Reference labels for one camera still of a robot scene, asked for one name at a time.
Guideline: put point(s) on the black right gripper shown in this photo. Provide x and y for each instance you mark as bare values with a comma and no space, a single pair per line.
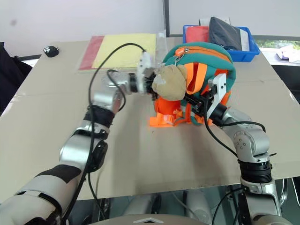
207,103

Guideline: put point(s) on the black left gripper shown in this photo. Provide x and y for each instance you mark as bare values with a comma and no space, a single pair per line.
150,87

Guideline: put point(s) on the orange and teal plush backpack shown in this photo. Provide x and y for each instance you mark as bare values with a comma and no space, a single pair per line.
199,63

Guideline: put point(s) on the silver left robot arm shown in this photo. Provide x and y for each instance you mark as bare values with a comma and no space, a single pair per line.
75,145

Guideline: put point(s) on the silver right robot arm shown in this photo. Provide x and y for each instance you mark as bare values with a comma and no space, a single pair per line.
250,143

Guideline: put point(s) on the yellow paper sheet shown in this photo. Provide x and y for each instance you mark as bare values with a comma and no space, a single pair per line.
126,50

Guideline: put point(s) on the clear plastic sleeve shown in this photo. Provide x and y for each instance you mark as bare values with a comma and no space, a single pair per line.
162,43

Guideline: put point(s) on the blue plastic bin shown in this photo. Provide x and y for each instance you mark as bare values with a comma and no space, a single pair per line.
239,55

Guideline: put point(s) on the red paper sheet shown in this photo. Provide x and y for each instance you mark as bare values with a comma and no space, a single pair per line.
91,54

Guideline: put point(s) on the red cloth item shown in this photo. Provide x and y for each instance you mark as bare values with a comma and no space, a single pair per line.
198,34

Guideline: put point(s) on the black fabric bag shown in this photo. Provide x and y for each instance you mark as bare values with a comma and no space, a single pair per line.
223,32

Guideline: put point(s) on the grey white flat pack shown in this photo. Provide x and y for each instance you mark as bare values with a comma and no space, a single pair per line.
244,39

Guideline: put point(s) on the small black device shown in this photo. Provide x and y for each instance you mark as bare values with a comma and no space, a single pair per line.
51,51

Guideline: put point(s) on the silver robot torso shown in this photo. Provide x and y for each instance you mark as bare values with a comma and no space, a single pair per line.
150,214

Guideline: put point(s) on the black fabric chair cover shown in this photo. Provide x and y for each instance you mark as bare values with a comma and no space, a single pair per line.
11,75

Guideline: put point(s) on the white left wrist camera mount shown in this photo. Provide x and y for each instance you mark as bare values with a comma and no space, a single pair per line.
142,68

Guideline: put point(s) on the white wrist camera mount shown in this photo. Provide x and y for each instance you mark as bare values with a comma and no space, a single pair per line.
142,68
219,90

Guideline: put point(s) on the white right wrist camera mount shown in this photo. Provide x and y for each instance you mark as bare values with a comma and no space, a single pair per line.
219,90

